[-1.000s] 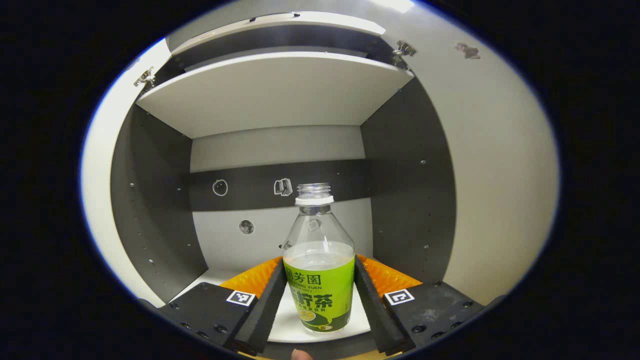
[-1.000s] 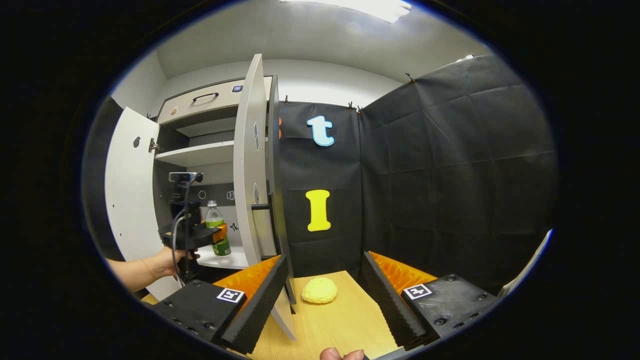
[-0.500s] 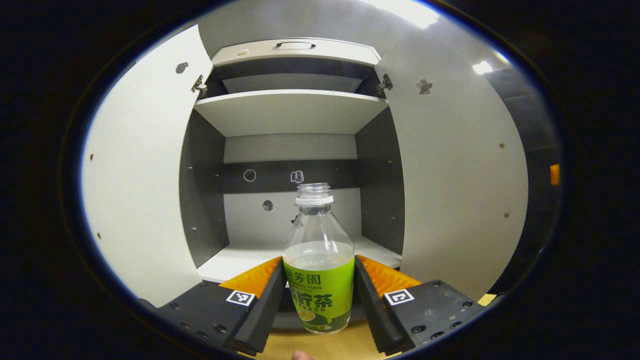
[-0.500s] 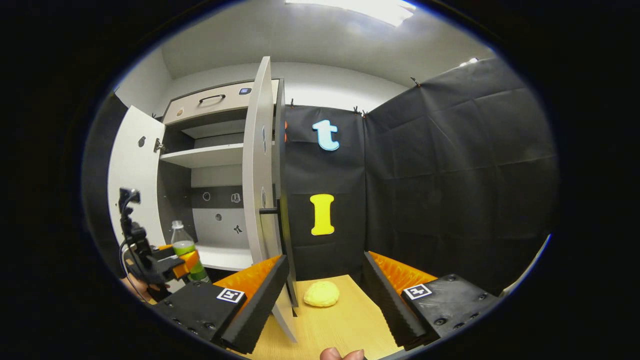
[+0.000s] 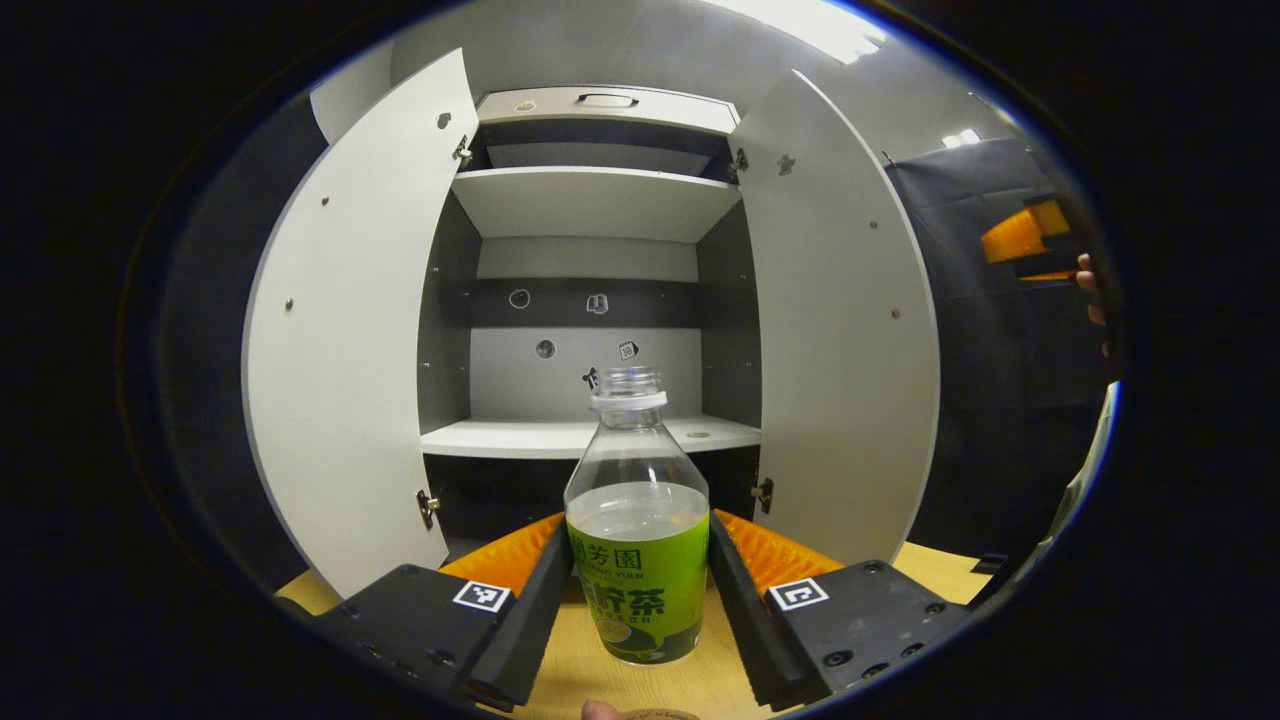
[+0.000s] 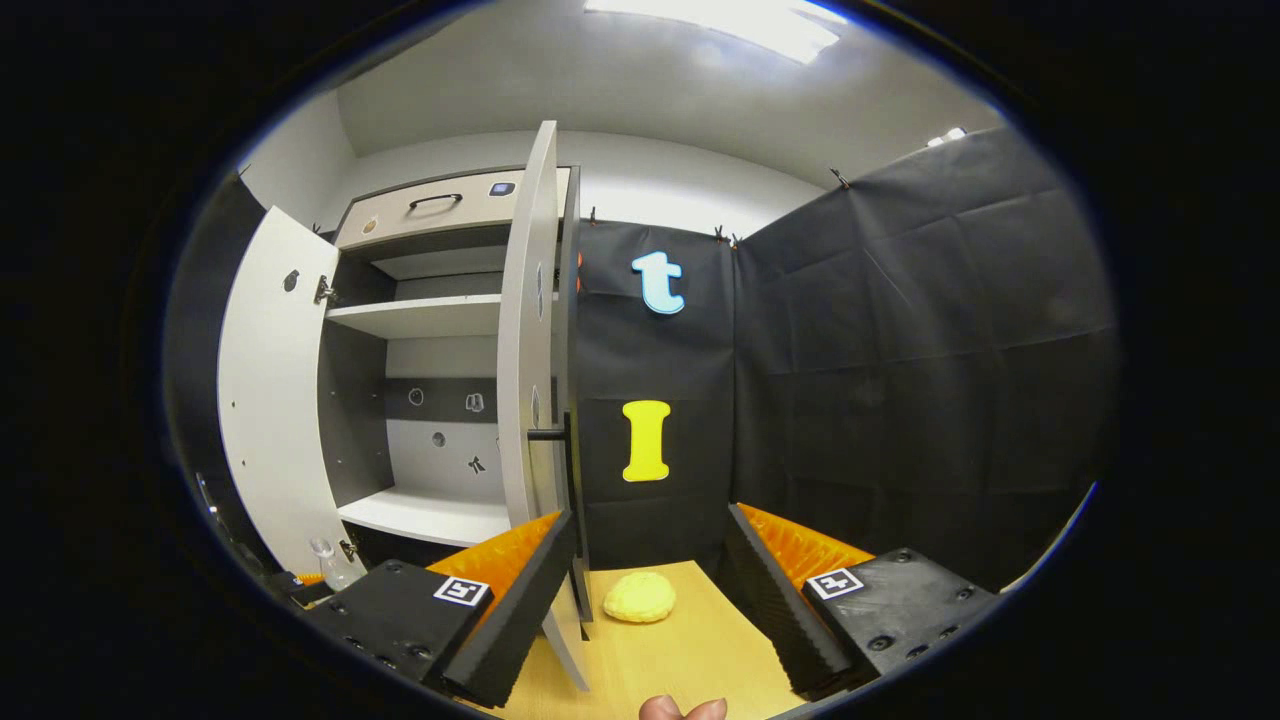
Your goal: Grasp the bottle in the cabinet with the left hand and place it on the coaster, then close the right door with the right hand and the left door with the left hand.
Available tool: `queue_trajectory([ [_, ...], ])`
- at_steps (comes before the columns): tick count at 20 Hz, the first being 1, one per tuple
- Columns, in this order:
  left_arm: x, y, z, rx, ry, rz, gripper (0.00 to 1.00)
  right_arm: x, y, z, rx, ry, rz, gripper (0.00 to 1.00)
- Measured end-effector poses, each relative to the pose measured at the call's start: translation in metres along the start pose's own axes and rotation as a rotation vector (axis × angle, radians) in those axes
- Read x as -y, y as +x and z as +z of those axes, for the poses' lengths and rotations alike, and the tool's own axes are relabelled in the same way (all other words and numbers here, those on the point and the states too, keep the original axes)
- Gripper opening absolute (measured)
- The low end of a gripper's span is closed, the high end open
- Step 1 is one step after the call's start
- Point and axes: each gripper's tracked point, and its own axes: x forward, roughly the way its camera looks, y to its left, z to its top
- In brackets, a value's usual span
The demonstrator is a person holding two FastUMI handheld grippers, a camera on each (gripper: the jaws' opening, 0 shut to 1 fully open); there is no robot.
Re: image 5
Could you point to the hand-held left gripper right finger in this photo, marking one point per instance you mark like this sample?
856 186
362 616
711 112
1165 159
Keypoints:
745 620

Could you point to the white cabinet shelf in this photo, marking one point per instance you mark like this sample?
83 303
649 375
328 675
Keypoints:
520 437
595 205

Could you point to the round wooden coaster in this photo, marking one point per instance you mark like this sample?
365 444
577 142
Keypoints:
660 714

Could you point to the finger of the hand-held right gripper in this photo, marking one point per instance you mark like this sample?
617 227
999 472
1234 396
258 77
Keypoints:
1020 235
1048 275

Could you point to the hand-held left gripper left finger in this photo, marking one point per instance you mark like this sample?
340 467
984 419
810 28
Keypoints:
535 620

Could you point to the white cabinet drawer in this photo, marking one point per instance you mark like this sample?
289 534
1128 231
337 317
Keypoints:
560 105

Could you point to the white cabinet door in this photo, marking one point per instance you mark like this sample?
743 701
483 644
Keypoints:
350 350
840 350

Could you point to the small ceiling light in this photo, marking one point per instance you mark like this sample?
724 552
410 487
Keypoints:
960 138

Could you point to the long ceiling light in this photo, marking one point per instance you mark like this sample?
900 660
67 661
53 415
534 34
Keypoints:
810 22

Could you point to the clear bottle with green label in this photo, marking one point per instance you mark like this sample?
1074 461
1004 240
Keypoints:
638 580

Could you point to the black backdrop cloth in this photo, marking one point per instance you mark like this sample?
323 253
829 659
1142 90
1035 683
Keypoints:
1000 400

